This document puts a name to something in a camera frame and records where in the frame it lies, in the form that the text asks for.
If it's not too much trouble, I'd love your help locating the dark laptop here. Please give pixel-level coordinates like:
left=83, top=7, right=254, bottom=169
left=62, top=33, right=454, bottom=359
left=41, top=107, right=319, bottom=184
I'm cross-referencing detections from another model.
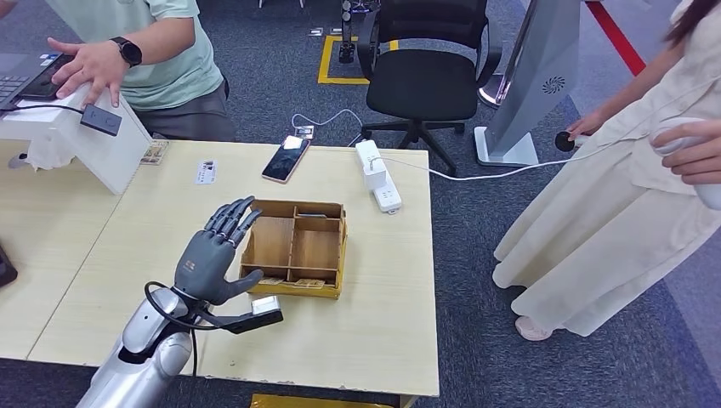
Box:
left=0, top=52, right=63, bottom=112

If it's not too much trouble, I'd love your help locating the black wristwatch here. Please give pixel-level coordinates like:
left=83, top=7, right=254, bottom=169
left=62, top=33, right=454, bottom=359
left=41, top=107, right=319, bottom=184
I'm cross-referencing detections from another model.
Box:
left=110, top=36, right=144, bottom=69

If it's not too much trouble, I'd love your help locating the white thin cable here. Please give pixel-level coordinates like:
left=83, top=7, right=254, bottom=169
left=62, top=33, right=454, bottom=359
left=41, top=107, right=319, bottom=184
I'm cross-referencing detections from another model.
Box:
left=290, top=110, right=365, bottom=149

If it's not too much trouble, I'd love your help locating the pink smartphone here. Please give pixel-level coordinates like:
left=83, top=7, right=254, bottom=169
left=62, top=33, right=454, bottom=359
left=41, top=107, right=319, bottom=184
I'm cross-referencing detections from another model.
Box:
left=261, top=135, right=311, bottom=185

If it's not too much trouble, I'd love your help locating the black flat device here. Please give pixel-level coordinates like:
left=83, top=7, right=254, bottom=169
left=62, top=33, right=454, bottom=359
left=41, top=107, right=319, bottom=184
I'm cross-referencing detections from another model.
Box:
left=0, top=245, right=18, bottom=288

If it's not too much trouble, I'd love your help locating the black dongle cable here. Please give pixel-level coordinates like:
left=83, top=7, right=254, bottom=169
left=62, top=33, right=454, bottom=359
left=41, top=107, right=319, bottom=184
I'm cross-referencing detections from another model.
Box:
left=0, top=104, right=84, bottom=116

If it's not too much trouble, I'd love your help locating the white charging cable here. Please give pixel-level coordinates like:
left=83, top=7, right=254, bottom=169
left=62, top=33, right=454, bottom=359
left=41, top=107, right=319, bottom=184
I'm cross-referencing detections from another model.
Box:
left=368, top=138, right=615, bottom=183

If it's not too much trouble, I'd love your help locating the person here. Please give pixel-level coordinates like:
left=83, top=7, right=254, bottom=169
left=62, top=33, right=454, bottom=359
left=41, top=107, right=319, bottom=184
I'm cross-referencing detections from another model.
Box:
left=0, top=0, right=238, bottom=143
left=492, top=0, right=721, bottom=343

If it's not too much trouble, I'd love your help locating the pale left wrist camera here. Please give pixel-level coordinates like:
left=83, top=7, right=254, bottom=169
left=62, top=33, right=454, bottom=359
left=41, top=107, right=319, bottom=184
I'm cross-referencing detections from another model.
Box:
left=251, top=296, right=281, bottom=316

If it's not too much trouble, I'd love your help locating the person's left hand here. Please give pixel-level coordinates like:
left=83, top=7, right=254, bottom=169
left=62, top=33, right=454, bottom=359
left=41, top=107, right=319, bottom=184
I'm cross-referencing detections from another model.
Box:
left=46, top=37, right=131, bottom=109
left=647, top=119, right=721, bottom=187

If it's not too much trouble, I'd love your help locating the black office chair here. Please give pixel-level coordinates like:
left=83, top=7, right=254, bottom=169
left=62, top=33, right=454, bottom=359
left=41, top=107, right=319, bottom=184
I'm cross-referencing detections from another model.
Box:
left=355, top=0, right=502, bottom=176

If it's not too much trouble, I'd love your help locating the white handheld controller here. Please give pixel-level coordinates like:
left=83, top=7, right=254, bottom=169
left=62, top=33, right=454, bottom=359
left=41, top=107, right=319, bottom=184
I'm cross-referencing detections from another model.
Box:
left=647, top=116, right=721, bottom=213

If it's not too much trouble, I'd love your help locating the black smartphone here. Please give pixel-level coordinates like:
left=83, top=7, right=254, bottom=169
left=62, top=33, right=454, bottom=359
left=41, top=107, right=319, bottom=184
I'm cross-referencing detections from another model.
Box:
left=20, top=53, right=74, bottom=103

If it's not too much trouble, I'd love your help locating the white sloped stand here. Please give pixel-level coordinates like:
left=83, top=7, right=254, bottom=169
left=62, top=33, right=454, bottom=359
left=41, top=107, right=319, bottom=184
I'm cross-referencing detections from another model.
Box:
left=0, top=84, right=153, bottom=196

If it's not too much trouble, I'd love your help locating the black camera bracket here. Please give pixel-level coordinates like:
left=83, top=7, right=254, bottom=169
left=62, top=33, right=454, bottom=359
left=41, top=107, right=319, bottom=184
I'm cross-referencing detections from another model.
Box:
left=196, top=306, right=285, bottom=336

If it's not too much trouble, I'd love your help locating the controller with black end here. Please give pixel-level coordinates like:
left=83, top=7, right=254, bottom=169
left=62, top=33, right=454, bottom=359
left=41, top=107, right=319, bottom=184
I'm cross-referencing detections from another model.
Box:
left=554, top=130, right=587, bottom=153

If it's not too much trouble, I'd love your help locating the white power strip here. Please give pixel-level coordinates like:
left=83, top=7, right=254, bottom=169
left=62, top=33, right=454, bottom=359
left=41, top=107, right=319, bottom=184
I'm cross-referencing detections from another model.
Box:
left=355, top=139, right=403, bottom=215

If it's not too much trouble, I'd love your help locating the person's right hand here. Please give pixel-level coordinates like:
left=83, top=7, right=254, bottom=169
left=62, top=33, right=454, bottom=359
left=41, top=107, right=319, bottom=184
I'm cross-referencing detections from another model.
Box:
left=565, top=110, right=606, bottom=142

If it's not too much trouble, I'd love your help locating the black small dongle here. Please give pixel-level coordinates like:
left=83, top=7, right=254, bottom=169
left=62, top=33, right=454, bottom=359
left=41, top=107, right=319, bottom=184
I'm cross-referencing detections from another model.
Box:
left=80, top=103, right=123, bottom=138

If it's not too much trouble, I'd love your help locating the wooden compartment box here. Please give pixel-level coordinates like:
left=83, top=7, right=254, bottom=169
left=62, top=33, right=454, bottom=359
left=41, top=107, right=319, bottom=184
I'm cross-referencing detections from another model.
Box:
left=239, top=199, right=349, bottom=300

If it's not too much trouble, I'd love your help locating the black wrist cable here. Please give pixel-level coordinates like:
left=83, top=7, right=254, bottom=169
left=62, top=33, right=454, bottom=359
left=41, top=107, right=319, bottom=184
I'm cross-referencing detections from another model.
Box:
left=144, top=280, right=226, bottom=332

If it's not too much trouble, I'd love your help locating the person's pale shoe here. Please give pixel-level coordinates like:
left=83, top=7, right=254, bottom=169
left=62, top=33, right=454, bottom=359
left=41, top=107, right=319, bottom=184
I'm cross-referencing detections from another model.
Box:
left=514, top=314, right=556, bottom=343

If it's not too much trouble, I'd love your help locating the white photo ID card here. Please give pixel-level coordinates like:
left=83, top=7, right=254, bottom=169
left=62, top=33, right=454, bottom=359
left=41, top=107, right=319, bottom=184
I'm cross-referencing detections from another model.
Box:
left=194, top=160, right=219, bottom=186

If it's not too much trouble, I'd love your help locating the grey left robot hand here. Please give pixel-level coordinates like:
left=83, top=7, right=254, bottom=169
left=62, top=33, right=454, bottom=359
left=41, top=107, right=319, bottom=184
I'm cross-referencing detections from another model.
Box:
left=173, top=195, right=264, bottom=307

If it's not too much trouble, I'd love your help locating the grey kiosk display stand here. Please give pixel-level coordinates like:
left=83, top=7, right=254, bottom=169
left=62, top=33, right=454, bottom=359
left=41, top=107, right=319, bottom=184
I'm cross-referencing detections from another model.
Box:
left=473, top=0, right=582, bottom=167

